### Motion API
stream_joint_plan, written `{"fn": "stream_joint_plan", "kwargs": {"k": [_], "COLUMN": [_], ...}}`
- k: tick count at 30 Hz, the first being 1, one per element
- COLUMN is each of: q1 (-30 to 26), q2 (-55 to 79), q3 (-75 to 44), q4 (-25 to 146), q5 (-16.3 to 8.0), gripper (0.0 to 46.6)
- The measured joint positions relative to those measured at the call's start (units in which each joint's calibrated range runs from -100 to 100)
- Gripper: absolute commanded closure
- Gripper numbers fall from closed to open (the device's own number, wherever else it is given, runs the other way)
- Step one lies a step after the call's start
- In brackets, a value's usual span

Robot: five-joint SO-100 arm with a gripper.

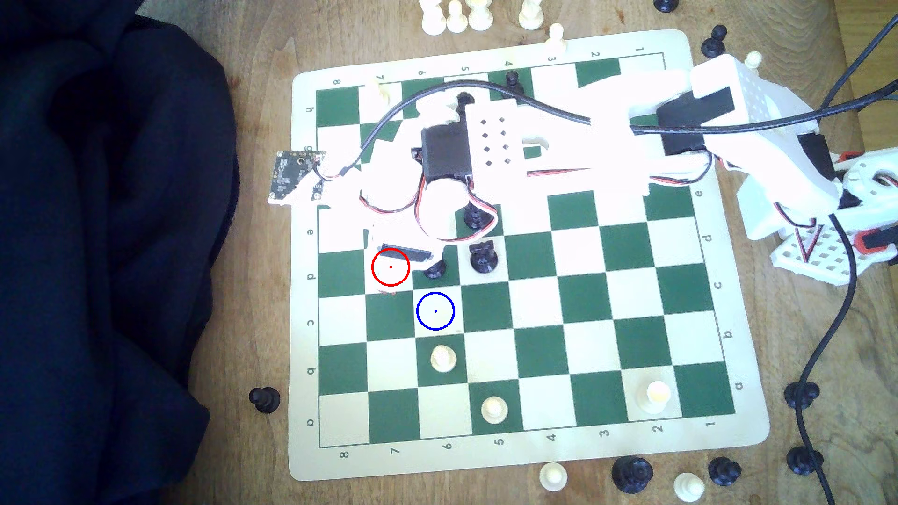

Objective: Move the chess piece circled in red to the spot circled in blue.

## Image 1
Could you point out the dark navy cloth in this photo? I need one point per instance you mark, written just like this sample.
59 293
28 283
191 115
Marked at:
105 266

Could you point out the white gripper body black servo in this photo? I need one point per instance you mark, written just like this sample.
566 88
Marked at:
406 254

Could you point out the bare camera circuit board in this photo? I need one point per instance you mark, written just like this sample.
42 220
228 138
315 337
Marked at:
294 175

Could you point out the black chess pawn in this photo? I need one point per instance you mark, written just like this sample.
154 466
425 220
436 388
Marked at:
264 400
714 43
436 269
513 78
800 395
803 461
724 471

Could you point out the black chess knight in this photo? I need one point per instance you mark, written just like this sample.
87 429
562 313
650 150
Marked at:
483 258

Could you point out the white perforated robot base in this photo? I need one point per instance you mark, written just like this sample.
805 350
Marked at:
828 259

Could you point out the white chess pawn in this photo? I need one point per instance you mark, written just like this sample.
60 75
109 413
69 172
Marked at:
494 410
555 32
553 477
754 59
655 396
379 88
689 487
443 359

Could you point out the large black chess piece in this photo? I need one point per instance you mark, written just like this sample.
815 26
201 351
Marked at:
631 475

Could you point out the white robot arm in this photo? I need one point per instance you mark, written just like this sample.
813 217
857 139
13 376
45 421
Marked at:
603 147

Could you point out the red black table clamp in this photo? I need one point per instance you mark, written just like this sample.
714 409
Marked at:
873 240

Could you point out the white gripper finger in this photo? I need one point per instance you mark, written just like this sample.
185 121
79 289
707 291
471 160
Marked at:
407 253
374 263

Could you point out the green white chess mat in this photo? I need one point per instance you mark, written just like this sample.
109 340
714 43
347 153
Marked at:
603 336

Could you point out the tall black chess queen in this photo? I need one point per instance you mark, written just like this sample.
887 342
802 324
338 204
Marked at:
464 98

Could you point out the black chess bishop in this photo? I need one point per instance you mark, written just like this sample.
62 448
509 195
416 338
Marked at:
477 219

